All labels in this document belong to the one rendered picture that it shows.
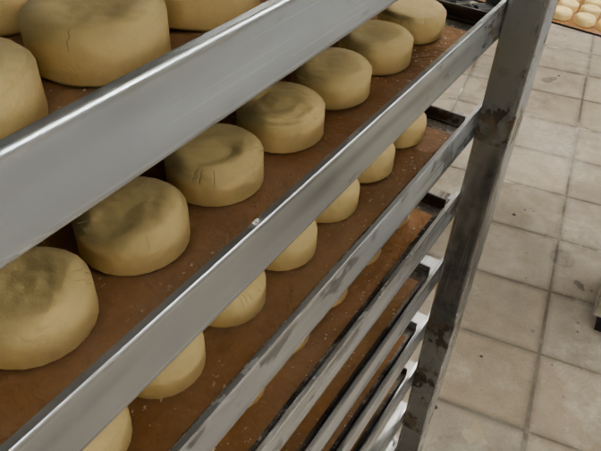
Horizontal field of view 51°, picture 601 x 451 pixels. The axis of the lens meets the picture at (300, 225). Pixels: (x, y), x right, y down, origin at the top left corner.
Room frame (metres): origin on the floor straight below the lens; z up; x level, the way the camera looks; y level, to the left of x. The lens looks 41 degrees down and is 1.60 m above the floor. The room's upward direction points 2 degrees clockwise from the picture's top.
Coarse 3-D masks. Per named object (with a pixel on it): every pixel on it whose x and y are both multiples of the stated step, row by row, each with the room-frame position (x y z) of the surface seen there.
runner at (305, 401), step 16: (448, 208) 0.44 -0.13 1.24; (432, 224) 0.41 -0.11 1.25; (448, 224) 0.45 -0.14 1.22; (432, 240) 0.41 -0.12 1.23; (416, 256) 0.38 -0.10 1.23; (400, 272) 0.36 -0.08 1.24; (384, 288) 0.33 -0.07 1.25; (400, 288) 0.36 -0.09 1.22; (368, 304) 0.32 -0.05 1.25; (384, 304) 0.34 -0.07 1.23; (368, 320) 0.31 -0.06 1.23; (352, 336) 0.29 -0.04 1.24; (336, 352) 0.27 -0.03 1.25; (352, 352) 0.29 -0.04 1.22; (320, 368) 0.26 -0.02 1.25; (336, 368) 0.27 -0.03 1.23; (320, 384) 0.25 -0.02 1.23; (304, 400) 0.24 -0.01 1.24; (288, 416) 0.22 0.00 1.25; (304, 416) 0.24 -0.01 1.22; (272, 432) 0.21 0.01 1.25; (288, 432) 0.22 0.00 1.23; (272, 448) 0.20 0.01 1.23
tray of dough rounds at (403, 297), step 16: (416, 272) 0.47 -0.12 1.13; (416, 288) 0.44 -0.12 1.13; (400, 304) 0.42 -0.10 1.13; (384, 320) 0.40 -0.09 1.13; (368, 336) 0.38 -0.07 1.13; (384, 336) 0.38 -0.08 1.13; (368, 352) 0.36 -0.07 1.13; (352, 368) 0.34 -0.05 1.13; (336, 384) 0.32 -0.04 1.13; (320, 400) 0.31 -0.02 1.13; (336, 400) 0.31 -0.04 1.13; (320, 416) 0.29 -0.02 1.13; (304, 432) 0.28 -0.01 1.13; (288, 448) 0.26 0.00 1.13; (304, 448) 0.26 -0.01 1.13
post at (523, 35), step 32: (512, 0) 0.46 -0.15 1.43; (544, 0) 0.45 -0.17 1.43; (512, 32) 0.45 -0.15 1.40; (544, 32) 0.45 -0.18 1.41; (512, 64) 0.45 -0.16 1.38; (512, 96) 0.45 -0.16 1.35; (480, 128) 0.46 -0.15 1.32; (512, 128) 0.44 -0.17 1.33; (480, 160) 0.45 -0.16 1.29; (480, 192) 0.45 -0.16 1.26; (480, 224) 0.44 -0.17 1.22; (448, 256) 0.46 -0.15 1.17; (448, 288) 0.45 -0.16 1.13; (448, 320) 0.45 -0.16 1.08; (448, 352) 0.45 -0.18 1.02; (416, 384) 0.46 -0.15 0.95; (416, 416) 0.45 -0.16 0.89; (416, 448) 0.44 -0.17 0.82
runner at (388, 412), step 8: (408, 368) 0.48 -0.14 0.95; (408, 376) 0.45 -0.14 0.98; (408, 384) 0.45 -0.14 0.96; (400, 392) 0.43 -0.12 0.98; (392, 400) 0.43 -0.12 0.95; (400, 400) 0.43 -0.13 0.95; (392, 408) 0.41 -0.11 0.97; (384, 416) 0.39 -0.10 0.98; (376, 424) 0.40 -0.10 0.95; (384, 424) 0.39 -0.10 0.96; (376, 432) 0.37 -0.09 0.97; (368, 440) 0.36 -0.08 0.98; (376, 440) 0.38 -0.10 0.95; (360, 448) 0.37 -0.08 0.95; (368, 448) 0.36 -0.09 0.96
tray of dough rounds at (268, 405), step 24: (408, 216) 0.44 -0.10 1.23; (432, 216) 0.45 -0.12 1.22; (408, 240) 0.42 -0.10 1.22; (384, 264) 0.39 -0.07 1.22; (360, 288) 0.36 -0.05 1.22; (336, 312) 0.33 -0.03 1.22; (360, 312) 0.33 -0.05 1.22; (312, 336) 0.30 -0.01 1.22; (336, 336) 0.30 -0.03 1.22; (288, 360) 0.28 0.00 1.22; (312, 360) 0.28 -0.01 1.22; (288, 384) 0.26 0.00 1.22; (264, 408) 0.24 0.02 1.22; (240, 432) 0.22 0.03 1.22; (264, 432) 0.22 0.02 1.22
